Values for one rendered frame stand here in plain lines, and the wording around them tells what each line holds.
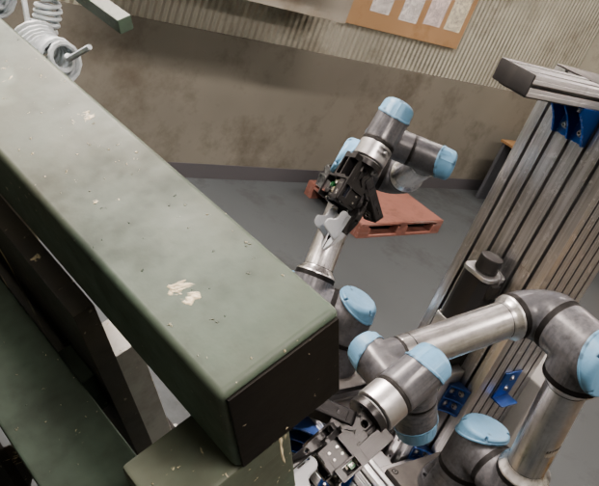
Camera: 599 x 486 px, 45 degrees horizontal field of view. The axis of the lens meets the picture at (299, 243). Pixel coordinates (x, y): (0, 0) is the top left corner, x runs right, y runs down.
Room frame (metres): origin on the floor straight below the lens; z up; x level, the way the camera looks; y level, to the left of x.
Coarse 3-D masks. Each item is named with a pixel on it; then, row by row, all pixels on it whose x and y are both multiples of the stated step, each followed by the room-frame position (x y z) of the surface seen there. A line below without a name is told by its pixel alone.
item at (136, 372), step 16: (112, 336) 0.62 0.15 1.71; (128, 352) 0.61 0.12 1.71; (128, 368) 0.62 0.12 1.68; (144, 368) 0.64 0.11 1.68; (128, 384) 0.62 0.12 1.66; (144, 384) 0.64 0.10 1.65; (144, 400) 0.65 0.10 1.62; (144, 416) 0.66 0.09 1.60; (160, 416) 0.68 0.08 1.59; (160, 432) 0.69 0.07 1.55
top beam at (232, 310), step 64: (0, 64) 0.64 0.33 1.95; (0, 128) 0.55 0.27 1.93; (64, 128) 0.56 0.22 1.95; (0, 192) 0.60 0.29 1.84; (64, 192) 0.49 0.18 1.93; (128, 192) 0.50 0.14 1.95; (192, 192) 0.50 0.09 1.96; (64, 256) 0.51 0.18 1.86; (128, 256) 0.44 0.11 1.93; (192, 256) 0.44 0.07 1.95; (256, 256) 0.45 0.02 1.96; (128, 320) 0.43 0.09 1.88; (192, 320) 0.39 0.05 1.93; (256, 320) 0.40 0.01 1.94; (320, 320) 0.40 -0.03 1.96; (192, 384) 0.37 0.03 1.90; (256, 384) 0.36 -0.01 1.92; (320, 384) 0.42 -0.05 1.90; (256, 448) 0.39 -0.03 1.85
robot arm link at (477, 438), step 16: (464, 416) 1.44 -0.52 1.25; (480, 416) 1.45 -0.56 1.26; (464, 432) 1.38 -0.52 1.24; (480, 432) 1.37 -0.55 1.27; (496, 432) 1.40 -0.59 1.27; (448, 448) 1.40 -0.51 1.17; (464, 448) 1.37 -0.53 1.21; (480, 448) 1.36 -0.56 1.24; (496, 448) 1.36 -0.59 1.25; (448, 464) 1.38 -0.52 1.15; (464, 464) 1.35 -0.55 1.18; (480, 464) 1.33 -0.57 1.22
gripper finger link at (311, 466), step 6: (312, 456) 0.83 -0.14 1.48; (306, 462) 0.82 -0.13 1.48; (312, 462) 0.82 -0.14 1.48; (300, 468) 0.81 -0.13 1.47; (306, 468) 0.82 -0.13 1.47; (312, 468) 0.82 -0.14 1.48; (294, 474) 0.80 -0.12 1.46; (300, 474) 0.81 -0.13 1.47; (306, 474) 0.81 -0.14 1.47; (300, 480) 0.80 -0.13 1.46; (306, 480) 0.80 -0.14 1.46
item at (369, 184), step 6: (366, 180) 1.48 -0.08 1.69; (372, 180) 1.50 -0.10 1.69; (366, 186) 1.48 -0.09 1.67; (372, 186) 1.49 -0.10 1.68; (372, 192) 1.49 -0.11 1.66; (372, 198) 1.49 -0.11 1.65; (372, 204) 1.49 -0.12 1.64; (378, 204) 1.50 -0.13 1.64; (366, 210) 1.50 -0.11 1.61; (372, 210) 1.49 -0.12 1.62; (378, 210) 1.50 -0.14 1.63; (366, 216) 1.50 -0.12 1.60; (372, 216) 1.50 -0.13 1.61; (378, 216) 1.50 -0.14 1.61
